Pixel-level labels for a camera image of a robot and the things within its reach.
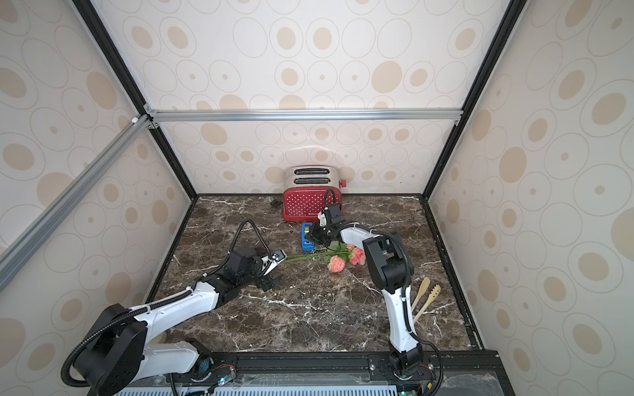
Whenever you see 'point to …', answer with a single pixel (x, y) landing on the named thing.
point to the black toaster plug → (276, 203)
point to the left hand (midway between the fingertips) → (280, 260)
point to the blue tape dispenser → (307, 245)
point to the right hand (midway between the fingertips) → (315, 234)
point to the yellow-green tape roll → (306, 229)
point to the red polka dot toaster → (305, 190)
